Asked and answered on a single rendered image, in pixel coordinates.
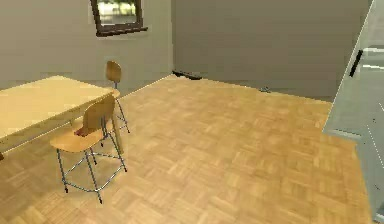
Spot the flat black object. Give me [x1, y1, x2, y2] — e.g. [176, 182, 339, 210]
[172, 69, 203, 81]

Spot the wooden chair with metal legs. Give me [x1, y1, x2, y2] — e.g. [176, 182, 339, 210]
[49, 94, 128, 205]
[105, 60, 131, 134]

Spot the dark framed window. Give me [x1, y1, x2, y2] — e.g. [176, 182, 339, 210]
[89, 0, 149, 38]

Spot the light wooden table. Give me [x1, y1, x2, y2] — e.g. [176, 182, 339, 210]
[0, 75, 125, 161]

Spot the pale grey room door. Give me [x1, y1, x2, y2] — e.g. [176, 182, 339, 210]
[322, 0, 384, 224]

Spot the black door handle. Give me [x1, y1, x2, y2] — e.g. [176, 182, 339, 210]
[348, 49, 364, 78]

